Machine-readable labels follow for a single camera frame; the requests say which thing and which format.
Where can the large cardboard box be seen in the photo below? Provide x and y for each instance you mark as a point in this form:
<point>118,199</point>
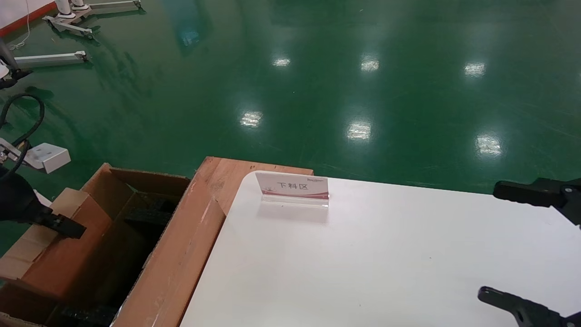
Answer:
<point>181,254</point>

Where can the white metal floor bar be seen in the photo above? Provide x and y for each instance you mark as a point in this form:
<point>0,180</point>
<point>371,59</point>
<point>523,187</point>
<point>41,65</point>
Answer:
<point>54,58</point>

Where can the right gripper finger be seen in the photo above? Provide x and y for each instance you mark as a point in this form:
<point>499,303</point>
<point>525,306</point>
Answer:
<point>535,193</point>
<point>531,313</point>

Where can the grey stand under white robot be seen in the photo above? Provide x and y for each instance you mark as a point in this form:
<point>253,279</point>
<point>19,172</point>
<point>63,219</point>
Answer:
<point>72,28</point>

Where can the white humanoid robot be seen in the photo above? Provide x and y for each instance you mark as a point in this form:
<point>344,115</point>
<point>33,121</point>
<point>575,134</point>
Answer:
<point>64,7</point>

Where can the black foam pad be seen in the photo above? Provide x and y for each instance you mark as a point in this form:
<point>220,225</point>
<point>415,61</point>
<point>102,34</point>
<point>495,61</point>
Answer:
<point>152,211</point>
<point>86,315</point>

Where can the acrylic table sign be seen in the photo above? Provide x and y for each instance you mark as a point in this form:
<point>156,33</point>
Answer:
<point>292,186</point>

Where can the brown wooden table board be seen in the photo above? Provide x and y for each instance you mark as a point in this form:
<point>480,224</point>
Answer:
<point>222,181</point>

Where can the light grey wrist camera box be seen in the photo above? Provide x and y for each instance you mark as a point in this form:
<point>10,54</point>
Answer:
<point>47,156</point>

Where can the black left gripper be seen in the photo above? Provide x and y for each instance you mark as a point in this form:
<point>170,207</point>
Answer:
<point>18,200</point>

